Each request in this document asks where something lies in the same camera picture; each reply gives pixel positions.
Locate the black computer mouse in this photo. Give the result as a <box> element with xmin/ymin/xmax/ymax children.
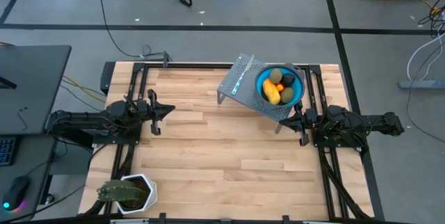
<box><xmin>1</xmin><ymin>175</ymin><xmax>31</xmax><ymax>212</ymax></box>

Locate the grey desk foot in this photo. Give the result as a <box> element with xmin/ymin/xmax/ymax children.
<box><xmin>398</xmin><ymin>79</ymin><xmax>445</xmax><ymax>90</ymax></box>

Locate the teal collapsible bowl grey rim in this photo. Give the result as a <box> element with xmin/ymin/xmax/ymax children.
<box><xmin>254</xmin><ymin>63</ymin><xmax>306</xmax><ymax>108</ymax></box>

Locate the dark desk surface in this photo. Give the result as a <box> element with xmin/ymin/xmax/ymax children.
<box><xmin>0</xmin><ymin>135</ymin><xmax>56</xmax><ymax>220</ymax></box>

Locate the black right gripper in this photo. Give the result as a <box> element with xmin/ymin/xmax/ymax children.
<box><xmin>279</xmin><ymin>101</ymin><xmax>318</xmax><ymax>147</ymax></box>

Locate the grey desk top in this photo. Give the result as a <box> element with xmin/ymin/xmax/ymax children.
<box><xmin>0</xmin><ymin>45</ymin><xmax>72</xmax><ymax>136</ymax></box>

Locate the white hexagonal plant pot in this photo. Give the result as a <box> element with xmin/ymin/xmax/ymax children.
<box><xmin>116</xmin><ymin>173</ymin><xmax>158</xmax><ymax>215</ymax></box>

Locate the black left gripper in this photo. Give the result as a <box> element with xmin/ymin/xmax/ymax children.
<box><xmin>138</xmin><ymin>89</ymin><xmax>176</xmax><ymax>136</ymax></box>

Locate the dark avocado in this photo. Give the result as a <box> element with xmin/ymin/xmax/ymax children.
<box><xmin>280</xmin><ymin>73</ymin><xmax>296</xmax><ymax>88</ymax></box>

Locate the white and teal toothbrush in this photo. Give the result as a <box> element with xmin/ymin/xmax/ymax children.
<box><xmin>231</xmin><ymin>54</ymin><xmax>255</xmax><ymax>96</ymax></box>

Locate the black floor cable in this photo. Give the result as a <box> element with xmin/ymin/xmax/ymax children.
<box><xmin>95</xmin><ymin>0</ymin><xmax>173</xmax><ymax>63</ymax></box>

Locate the grey perforated metal shelf riser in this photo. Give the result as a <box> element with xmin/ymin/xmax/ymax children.
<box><xmin>216</xmin><ymin>53</ymin><xmax>306</xmax><ymax>135</ymax></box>

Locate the green cactus plant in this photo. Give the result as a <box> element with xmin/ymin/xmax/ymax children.
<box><xmin>96</xmin><ymin>179</ymin><xmax>147</xmax><ymax>203</ymax></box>

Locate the yellow corn cob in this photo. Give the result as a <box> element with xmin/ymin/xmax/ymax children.
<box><xmin>262</xmin><ymin>79</ymin><xmax>282</xmax><ymax>106</ymax></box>

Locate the plain brown-green kiwi fruit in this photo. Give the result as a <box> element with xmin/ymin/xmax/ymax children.
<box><xmin>269</xmin><ymin>68</ymin><xmax>283</xmax><ymax>84</ymax></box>

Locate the kiwi fruit with green nub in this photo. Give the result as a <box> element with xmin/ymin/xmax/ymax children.
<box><xmin>280</xmin><ymin>86</ymin><xmax>296</xmax><ymax>104</ymax></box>

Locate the black keyboard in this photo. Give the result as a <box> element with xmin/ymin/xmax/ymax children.
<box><xmin>0</xmin><ymin>136</ymin><xmax>17</xmax><ymax>167</ymax></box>

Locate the black table frame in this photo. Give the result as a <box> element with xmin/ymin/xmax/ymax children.
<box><xmin>78</xmin><ymin>60</ymin><xmax>376</xmax><ymax>224</ymax></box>

